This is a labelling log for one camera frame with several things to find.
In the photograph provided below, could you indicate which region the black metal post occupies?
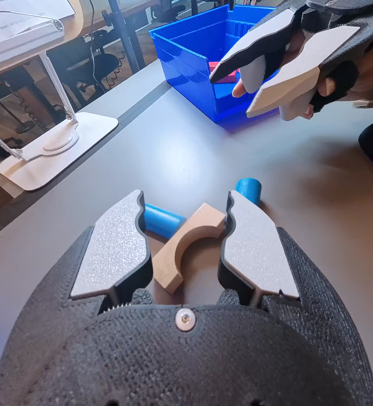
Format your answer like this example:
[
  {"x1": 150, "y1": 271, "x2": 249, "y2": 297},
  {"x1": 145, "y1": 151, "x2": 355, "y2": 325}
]
[{"x1": 108, "y1": 0, "x2": 140, "y2": 74}]

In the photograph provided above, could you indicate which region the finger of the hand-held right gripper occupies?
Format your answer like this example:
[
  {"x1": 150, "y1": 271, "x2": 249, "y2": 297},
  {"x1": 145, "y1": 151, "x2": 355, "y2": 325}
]
[
  {"x1": 245, "y1": 25, "x2": 361, "y2": 122},
  {"x1": 209, "y1": 8, "x2": 298, "y2": 95}
]

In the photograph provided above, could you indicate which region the black cable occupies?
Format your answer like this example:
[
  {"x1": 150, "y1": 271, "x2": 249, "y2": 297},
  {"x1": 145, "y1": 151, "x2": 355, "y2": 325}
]
[{"x1": 88, "y1": 0, "x2": 124, "y2": 91}]

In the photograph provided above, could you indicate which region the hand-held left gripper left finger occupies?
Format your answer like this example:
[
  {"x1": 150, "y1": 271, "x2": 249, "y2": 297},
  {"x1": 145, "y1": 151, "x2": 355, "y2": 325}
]
[{"x1": 70, "y1": 189, "x2": 152, "y2": 313}]

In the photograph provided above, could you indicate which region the blue wooden cylinder block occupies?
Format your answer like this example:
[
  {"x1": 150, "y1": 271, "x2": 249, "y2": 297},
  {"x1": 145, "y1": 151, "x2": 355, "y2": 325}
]
[
  {"x1": 235, "y1": 178, "x2": 262, "y2": 207},
  {"x1": 144, "y1": 204, "x2": 187, "y2": 239}
]

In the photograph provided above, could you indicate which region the blue plastic bin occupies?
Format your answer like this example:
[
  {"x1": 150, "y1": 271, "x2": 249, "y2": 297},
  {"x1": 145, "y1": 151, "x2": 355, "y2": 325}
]
[{"x1": 148, "y1": 5, "x2": 280, "y2": 123}]

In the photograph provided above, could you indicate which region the black office chair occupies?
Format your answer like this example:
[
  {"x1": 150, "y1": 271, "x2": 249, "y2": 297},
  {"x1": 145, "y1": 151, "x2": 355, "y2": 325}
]
[{"x1": 47, "y1": 44, "x2": 120, "y2": 105}]

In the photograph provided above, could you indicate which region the red wooden plank block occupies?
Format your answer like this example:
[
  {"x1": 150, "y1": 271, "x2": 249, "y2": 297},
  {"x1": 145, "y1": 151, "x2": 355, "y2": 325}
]
[{"x1": 209, "y1": 61, "x2": 239, "y2": 84}]

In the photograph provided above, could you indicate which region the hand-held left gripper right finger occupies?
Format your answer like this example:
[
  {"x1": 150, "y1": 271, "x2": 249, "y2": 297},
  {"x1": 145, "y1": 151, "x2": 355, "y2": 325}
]
[{"x1": 218, "y1": 190, "x2": 301, "y2": 307}]

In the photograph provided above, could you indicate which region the white document stand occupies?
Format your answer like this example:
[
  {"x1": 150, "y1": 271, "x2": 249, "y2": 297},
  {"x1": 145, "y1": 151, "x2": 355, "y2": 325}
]
[{"x1": 0, "y1": 0, "x2": 119, "y2": 191}]

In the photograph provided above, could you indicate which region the natural wooden arch block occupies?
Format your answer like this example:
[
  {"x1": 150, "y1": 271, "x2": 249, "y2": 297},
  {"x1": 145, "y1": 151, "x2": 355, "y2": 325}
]
[{"x1": 152, "y1": 203, "x2": 226, "y2": 294}]

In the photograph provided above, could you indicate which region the printed instruction sheet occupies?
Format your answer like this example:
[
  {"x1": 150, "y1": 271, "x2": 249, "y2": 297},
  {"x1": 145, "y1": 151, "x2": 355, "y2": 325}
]
[{"x1": 0, "y1": 0, "x2": 76, "y2": 48}]

